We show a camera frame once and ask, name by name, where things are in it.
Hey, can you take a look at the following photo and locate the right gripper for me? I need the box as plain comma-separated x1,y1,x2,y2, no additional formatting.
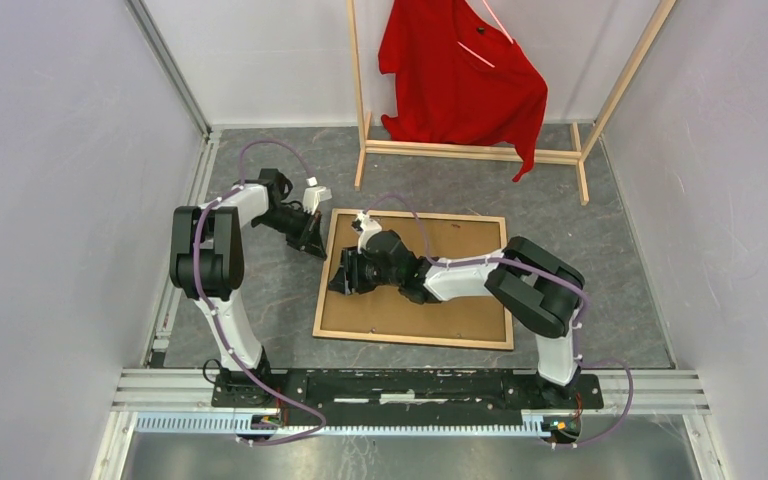
327,245,402,296

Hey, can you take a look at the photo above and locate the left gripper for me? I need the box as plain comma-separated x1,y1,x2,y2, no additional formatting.
254,206,328,262

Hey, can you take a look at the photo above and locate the brown backing board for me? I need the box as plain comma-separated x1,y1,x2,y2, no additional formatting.
318,213,508,344

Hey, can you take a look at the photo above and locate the wooden picture frame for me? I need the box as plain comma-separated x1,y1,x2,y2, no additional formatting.
311,208,516,352

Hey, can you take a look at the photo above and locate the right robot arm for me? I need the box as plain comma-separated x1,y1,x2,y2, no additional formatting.
327,230,585,408

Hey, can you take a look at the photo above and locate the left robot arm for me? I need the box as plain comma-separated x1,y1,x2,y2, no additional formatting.
169,168,332,408

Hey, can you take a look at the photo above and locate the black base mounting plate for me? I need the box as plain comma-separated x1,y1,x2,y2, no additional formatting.
211,368,605,427

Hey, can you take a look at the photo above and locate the red t-shirt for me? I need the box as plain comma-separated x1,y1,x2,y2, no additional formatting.
378,1,548,181

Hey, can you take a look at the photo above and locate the wooden clothes rack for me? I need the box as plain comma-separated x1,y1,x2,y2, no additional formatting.
346,0,677,205

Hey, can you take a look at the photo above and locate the pink clothes hanger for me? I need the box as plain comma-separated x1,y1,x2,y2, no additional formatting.
453,1,514,70

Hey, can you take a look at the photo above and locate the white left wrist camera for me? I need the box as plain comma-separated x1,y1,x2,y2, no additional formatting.
302,176,333,214

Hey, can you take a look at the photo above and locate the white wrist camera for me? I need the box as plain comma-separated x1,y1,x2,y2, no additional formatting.
302,176,333,214
351,211,383,252

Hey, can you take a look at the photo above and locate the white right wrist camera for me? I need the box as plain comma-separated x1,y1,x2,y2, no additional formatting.
351,211,383,252

